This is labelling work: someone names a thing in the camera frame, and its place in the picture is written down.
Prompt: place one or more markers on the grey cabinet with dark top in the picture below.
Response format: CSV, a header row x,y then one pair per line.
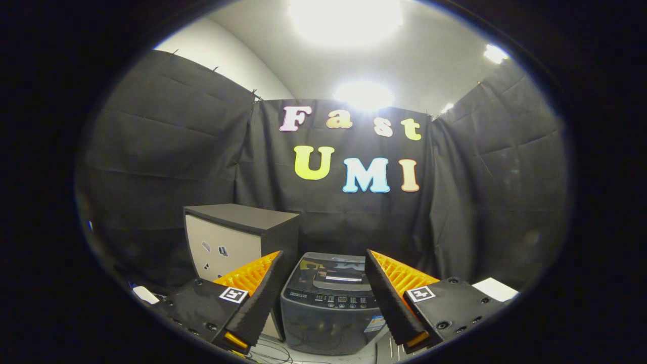
x,y
227,242

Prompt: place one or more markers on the small white object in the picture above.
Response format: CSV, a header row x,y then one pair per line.
x,y
145,295

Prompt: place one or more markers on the small ceiling light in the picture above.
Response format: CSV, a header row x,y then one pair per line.
x,y
447,108

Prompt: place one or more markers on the rectangular ceiling light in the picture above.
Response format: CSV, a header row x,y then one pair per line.
x,y
495,53

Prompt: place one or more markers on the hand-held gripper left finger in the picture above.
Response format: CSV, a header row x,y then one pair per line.
x,y
263,298

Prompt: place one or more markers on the black backdrop cloth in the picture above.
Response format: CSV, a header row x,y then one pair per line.
x,y
167,156

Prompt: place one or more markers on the large round ceiling light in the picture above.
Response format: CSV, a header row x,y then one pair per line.
x,y
346,17

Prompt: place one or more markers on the grey washing machine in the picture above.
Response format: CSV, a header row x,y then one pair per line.
x,y
323,323

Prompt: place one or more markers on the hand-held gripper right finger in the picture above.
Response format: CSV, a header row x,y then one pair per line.
x,y
386,298

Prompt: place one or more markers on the ceiling light above backdrop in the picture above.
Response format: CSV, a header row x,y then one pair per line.
x,y
364,96

